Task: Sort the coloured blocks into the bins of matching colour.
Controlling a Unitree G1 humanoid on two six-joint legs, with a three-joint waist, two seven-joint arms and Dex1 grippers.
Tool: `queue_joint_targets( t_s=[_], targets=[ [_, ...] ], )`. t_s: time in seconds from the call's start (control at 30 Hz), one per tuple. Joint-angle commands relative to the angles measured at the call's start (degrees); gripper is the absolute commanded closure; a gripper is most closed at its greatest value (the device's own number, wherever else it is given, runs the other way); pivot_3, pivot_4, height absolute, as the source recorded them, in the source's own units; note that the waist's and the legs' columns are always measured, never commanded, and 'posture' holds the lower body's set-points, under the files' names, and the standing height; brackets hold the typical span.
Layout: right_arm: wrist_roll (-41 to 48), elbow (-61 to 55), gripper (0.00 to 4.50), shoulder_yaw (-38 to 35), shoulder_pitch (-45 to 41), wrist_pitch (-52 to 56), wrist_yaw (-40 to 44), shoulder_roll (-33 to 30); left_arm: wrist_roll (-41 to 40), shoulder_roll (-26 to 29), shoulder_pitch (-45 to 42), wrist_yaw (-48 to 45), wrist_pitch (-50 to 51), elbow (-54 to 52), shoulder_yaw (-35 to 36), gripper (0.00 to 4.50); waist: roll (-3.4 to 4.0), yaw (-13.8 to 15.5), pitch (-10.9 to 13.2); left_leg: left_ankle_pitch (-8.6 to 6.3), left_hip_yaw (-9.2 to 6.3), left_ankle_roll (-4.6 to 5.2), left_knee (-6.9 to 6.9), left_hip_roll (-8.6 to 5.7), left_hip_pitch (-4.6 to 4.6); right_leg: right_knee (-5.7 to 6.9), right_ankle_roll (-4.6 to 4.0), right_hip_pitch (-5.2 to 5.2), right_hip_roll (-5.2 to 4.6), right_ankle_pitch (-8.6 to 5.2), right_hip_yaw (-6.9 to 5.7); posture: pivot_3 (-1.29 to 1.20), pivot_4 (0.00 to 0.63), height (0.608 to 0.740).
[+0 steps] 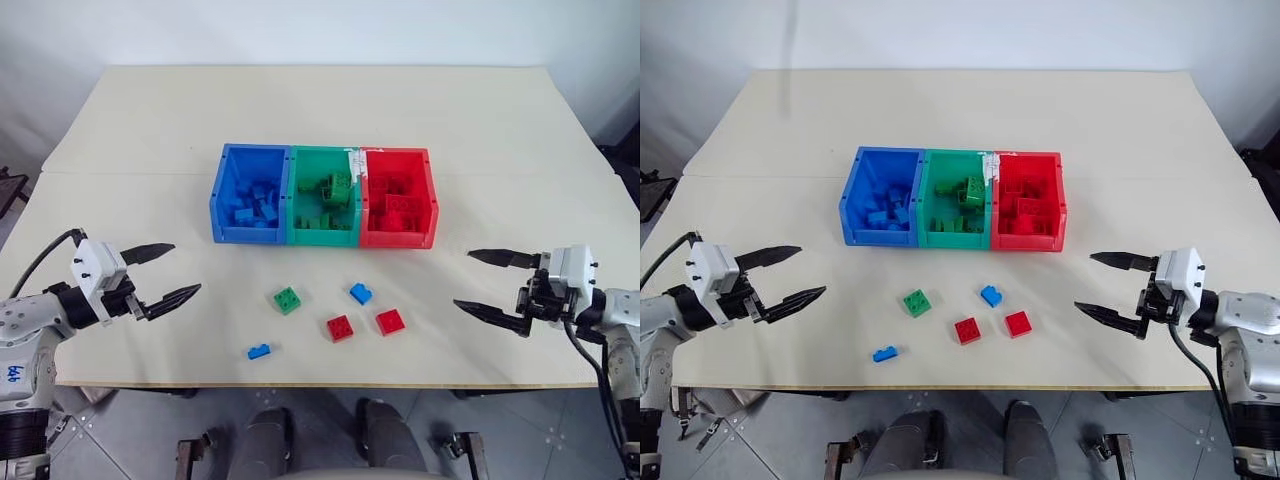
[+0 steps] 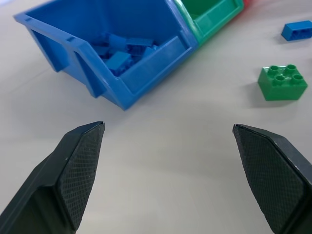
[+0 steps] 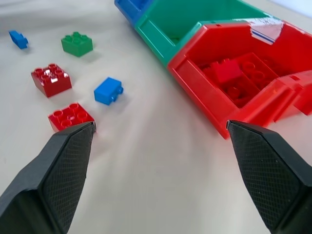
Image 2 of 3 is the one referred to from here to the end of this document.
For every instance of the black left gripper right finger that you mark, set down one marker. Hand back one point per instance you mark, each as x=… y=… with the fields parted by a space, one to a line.
x=273 y=175

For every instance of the red plastic storage bin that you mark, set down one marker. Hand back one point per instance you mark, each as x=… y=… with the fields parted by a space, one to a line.
x=246 y=3

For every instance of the green plastic storage bin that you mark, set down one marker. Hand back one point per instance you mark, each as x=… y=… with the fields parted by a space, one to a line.
x=209 y=19

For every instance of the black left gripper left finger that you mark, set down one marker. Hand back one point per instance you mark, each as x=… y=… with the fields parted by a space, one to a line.
x=65 y=175

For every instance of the blue rectangular building brick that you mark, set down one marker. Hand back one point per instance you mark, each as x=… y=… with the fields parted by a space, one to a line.
x=296 y=30
x=119 y=61
x=139 y=43
x=116 y=42
x=149 y=51

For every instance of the blue plastic storage bin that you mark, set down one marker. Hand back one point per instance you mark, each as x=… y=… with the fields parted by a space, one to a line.
x=102 y=51

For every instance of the green square building brick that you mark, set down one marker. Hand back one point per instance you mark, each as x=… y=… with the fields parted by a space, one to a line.
x=281 y=83

